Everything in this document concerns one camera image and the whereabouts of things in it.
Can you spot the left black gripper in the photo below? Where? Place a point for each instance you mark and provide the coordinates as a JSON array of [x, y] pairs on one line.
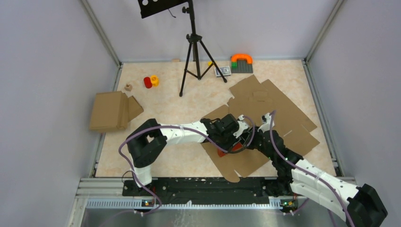
[[228, 147]]

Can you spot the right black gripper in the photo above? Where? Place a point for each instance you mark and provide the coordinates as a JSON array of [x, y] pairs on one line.
[[256, 133]]

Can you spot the red paper box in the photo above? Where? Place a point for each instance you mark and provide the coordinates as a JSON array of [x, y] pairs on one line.
[[236, 148]]

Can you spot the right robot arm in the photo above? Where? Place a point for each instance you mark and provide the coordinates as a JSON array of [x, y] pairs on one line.
[[358, 206]]

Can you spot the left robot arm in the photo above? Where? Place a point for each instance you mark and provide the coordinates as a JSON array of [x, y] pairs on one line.
[[147, 142]]

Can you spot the folded brown cardboard box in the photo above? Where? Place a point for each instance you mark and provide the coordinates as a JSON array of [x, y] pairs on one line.
[[113, 111]]

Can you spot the playing card deck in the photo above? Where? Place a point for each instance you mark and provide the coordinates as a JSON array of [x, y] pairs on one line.
[[226, 71]]

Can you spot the green toy brick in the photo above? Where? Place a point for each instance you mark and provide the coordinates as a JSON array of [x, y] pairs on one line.
[[234, 65]]

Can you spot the orange arch toy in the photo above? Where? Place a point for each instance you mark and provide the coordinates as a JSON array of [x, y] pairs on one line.
[[242, 57]]

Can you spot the yellow toy block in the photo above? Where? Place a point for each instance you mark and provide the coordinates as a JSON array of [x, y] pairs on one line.
[[154, 80]]

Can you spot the red cylinder toy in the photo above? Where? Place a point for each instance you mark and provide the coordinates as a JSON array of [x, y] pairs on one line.
[[147, 82]]

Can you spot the small wooden cube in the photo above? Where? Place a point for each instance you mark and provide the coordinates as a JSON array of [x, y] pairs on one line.
[[128, 87]]

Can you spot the black perforated plate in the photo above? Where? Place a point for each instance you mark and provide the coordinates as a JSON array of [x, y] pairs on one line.
[[151, 7]]

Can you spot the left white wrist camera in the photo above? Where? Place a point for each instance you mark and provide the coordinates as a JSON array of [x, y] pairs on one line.
[[243, 126]]

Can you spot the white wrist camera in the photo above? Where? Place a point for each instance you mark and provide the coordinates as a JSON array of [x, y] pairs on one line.
[[243, 126], [267, 123]]

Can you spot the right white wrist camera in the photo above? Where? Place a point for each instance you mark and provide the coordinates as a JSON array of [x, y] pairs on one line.
[[267, 123]]

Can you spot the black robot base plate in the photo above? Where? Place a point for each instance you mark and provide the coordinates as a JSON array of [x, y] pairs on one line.
[[214, 191]]

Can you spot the black camera tripod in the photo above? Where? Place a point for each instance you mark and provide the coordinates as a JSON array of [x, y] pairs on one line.
[[194, 39]]

